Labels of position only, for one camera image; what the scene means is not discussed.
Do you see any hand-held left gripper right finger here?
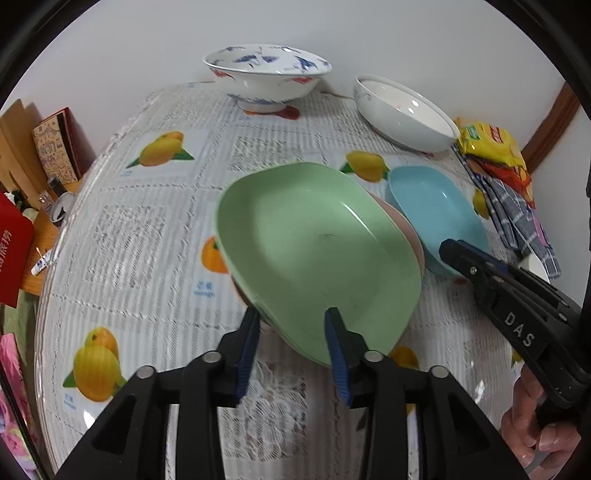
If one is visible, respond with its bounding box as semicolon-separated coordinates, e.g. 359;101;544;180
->
324;308;532;480

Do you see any pink floral cloth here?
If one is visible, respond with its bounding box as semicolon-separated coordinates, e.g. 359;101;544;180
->
0;332;40;472

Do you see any red box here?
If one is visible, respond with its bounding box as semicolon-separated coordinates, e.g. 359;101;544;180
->
0;191;37;308

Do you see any red snack bag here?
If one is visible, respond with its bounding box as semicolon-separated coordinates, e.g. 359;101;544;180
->
466;154;536;208

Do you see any grey checked cloth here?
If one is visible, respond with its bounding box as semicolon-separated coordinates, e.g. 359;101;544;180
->
455;143;561;278

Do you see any brown patterned box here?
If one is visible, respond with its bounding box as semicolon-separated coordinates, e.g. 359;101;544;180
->
31;107;98;185

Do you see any wooden board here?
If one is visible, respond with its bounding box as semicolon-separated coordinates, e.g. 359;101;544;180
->
0;98;47;199

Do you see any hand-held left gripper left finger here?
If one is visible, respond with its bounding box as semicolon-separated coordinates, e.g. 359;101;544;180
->
55;307;262;480

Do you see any blue plate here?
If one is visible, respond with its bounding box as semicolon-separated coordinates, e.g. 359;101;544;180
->
385;166;490;279

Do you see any large white bowl grey pattern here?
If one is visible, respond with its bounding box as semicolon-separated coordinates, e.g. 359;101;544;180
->
353;75;461;154

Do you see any fruit printed tablecloth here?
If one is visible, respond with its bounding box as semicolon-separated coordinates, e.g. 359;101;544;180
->
34;80;555;480

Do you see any green plate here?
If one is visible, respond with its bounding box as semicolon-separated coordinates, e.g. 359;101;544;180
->
216;162;423;368

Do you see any white pen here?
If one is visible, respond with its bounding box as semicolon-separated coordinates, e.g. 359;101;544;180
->
30;249;56;278

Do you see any yellow snack bag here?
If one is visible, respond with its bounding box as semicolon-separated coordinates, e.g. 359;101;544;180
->
455;117;529;169

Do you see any person's right hand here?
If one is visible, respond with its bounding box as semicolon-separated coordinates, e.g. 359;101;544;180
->
501;364;583;476

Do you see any blue and white patterned bowl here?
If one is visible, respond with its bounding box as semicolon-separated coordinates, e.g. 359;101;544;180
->
202;44;333;114

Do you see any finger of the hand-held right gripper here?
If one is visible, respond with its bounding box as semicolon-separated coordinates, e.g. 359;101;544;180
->
438;238;551;366
475;250;571;311

